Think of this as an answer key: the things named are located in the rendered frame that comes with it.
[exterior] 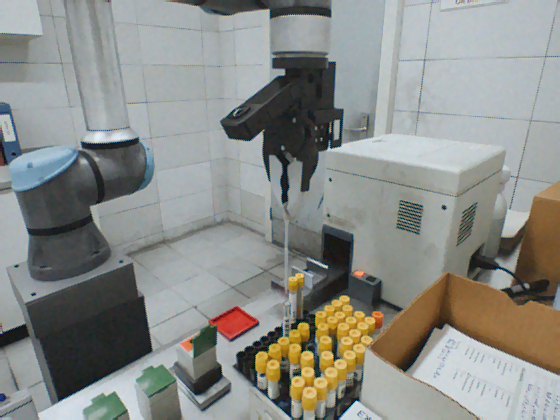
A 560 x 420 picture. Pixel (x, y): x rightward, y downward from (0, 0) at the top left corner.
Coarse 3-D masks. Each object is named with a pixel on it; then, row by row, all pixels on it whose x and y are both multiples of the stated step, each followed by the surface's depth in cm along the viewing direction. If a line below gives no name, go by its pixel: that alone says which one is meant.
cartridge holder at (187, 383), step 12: (180, 372) 52; (216, 372) 52; (180, 384) 52; (192, 384) 49; (204, 384) 51; (216, 384) 52; (228, 384) 52; (192, 396) 50; (204, 396) 50; (216, 396) 50
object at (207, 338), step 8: (208, 328) 48; (216, 328) 49; (200, 336) 47; (208, 336) 48; (216, 336) 50; (192, 344) 47; (200, 344) 48; (208, 344) 49; (216, 344) 50; (200, 352) 48
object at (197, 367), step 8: (192, 336) 52; (184, 344) 51; (176, 352) 52; (184, 352) 50; (192, 352) 49; (208, 352) 50; (184, 360) 50; (192, 360) 48; (200, 360) 49; (208, 360) 51; (216, 360) 52; (184, 368) 51; (192, 368) 49; (200, 368) 50; (208, 368) 51; (192, 376) 50; (200, 376) 50
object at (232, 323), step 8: (224, 312) 69; (232, 312) 69; (240, 312) 69; (216, 320) 67; (224, 320) 67; (232, 320) 67; (240, 320) 67; (248, 320) 67; (256, 320) 66; (224, 328) 65; (232, 328) 65; (240, 328) 65; (248, 328) 65; (232, 336) 62
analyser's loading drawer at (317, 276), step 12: (312, 264) 75; (324, 264) 80; (336, 264) 80; (348, 264) 80; (312, 276) 69; (324, 276) 73; (336, 276) 75; (276, 288) 69; (312, 288) 70; (288, 300) 67
